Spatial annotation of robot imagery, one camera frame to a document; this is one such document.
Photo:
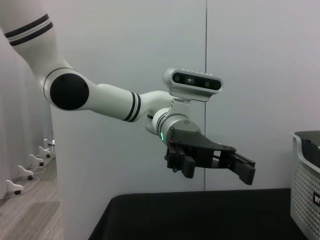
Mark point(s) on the grey perforated storage box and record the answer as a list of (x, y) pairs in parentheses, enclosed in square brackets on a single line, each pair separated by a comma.
[(305, 187)]

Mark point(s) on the white partition foot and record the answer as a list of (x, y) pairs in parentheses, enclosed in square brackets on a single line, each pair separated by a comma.
[(12, 187), (25, 172), (47, 141), (36, 160), (44, 150)]

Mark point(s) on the black tablecloth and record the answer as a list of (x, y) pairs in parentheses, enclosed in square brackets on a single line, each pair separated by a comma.
[(200, 215)]

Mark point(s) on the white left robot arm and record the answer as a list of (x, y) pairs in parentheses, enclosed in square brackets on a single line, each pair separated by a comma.
[(112, 100)]

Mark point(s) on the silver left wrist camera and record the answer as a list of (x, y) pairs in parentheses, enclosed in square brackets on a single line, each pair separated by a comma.
[(195, 82)]

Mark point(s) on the white folding partition screen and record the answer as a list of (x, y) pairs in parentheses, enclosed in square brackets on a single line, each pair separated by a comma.
[(20, 112)]

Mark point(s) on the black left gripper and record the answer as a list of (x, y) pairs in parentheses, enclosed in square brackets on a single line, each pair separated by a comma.
[(197, 147)]

